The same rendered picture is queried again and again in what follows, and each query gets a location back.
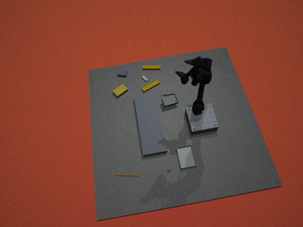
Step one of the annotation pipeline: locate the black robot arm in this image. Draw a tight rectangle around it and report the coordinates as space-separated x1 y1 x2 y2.
191 58 212 116

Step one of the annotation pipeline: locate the yellow flat bar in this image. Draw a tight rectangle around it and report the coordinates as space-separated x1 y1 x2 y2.
143 65 160 70
142 80 160 92

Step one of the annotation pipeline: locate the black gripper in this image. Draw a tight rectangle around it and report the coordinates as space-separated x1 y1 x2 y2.
175 56 205 85

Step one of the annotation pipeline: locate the yellow flat block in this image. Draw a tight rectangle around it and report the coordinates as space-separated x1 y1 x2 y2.
113 84 128 98

